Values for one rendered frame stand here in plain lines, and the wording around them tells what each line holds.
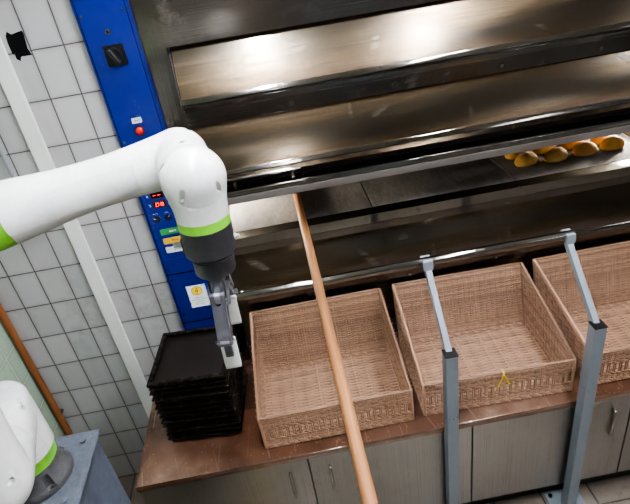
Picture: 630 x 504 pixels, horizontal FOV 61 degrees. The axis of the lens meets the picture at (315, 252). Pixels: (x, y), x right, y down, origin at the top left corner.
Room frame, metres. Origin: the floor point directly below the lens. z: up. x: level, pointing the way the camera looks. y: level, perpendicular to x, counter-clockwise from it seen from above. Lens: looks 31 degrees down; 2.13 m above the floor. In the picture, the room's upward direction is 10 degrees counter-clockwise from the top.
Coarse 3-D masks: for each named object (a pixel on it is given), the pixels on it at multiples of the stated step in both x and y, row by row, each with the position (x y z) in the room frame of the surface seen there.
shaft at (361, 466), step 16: (304, 224) 1.76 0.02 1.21; (304, 240) 1.65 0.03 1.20; (320, 288) 1.33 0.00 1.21; (320, 304) 1.26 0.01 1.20; (336, 352) 1.04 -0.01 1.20; (336, 368) 0.98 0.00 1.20; (336, 384) 0.94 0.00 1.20; (352, 416) 0.83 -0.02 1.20; (352, 432) 0.78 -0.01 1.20; (352, 448) 0.74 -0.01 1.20; (368, 464) 0.71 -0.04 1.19; (368, 480) 0.66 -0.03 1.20; (368, 496) 0.63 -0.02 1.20
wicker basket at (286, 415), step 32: (256, 320) 1.75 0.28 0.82; (288, 320) 1.75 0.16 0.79; (320, 320) 1.74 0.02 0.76; (352, 320) 1.74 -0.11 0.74; (384, 320) 1.70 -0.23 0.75; (256, 352) 1.58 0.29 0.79; (288, 352) 1.71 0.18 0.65; (320, 352) 1.71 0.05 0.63; (352, 352) 1.70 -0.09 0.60; (384, 352) 1.68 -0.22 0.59; (256, 384) 1.43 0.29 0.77; (288, 384) 1.59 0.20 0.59; (320, 384) 1.56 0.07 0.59; (352, 384) 1.53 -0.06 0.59; (384, 384) 1.50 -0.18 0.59; (288, 416) 1.30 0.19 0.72; (320, 416) 1.31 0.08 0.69; (384, 416) 1.32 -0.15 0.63
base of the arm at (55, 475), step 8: (64, 448) 0.87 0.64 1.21; (56, 456) 0.81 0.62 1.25; (64, 456) 0.83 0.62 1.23; (56, 464) 0.80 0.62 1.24; (64, 464) 0.81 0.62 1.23; (72, 464) 0.82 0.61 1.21; (48, 472) 0.77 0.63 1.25; (56, 472) 0.78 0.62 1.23; (64, 472) 0.79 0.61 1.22; (40, 480) 0.76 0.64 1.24; (48, 480) 0.77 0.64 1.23; (56, 480) 0.77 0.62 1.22; (64, 480) 0.78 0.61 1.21; (40, 488) 0.75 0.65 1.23; (48, 488) 0.76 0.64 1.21; (56, 488) 0.76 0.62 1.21; (32, 496) 0.74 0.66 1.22; (40, 496) 0.74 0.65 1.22; (48, 496) 0.75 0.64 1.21
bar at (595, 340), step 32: (448, 256) 1.45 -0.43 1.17; (576, 256) 1.42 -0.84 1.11; (288, 288) 1.43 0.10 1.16; (448, 352) 1.24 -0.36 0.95; (448, 384) 1.21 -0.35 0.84; (448, 416) 1.21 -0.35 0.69; (576, 416) 1.26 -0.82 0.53; (448, 448) 1.21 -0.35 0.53; (576, 448) 1.23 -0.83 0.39; (448, 480) 1.22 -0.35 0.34; (576, 480) 1.23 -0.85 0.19
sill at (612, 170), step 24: (600, 168) 1.87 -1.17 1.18; (624, 168) 1.84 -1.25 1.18; (456, 192) 1.87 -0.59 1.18; (480, 192) 1.84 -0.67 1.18; (504, 192) 1.83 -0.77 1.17; (528, 192) 1.83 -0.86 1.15; (336, 216) 1.84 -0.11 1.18; (360, 216) 1.81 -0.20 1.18; (384, 216) 1.81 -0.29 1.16; (240, 240) 1.79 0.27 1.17; (264, 240) 1.80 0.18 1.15
